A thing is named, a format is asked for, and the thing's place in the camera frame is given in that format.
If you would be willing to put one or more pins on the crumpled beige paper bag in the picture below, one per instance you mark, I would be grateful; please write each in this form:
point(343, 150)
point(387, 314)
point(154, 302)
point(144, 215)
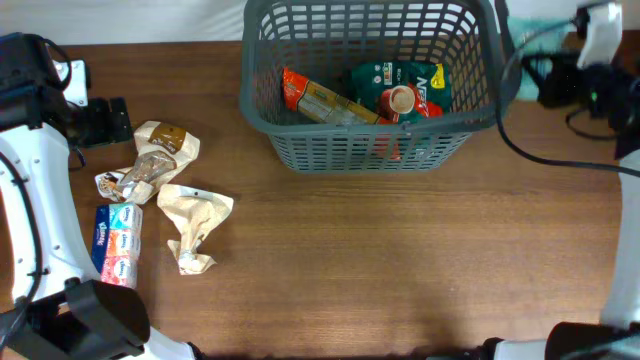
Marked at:
point(195, 213)

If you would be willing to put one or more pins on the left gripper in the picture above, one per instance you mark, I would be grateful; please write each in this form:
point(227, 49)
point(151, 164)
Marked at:
point(101, 121)

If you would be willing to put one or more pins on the green Nescafe coffee bag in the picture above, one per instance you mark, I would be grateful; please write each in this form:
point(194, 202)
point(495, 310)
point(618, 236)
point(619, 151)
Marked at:
point(401, 91)

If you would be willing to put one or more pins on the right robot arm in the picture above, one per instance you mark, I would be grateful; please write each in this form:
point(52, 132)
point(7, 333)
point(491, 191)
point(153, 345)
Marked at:
point(616, 335)

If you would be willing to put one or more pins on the orange spaghetti pasta packet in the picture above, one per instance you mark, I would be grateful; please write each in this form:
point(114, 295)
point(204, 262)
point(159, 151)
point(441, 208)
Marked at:
point(323, 105)

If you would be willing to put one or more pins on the small light green packet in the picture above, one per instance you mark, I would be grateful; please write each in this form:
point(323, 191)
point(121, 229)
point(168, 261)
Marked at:
point(532, 45)

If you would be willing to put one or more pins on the Kleenex tissue multipack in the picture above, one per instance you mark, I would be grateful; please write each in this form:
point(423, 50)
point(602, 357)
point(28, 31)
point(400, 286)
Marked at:
point(116, 243)

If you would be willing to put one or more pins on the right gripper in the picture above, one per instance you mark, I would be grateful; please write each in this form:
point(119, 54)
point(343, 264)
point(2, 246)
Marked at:
point(551, 80)

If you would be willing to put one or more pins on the grey plastic basket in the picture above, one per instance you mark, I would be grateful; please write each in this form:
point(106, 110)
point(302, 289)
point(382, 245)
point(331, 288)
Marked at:
point(324, 40)

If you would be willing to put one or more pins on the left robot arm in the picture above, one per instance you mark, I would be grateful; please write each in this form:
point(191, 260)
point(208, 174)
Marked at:
point(62, 309)

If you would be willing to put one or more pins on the beige brown snack bag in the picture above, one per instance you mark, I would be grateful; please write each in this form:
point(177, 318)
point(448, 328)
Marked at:
point(164, 150)

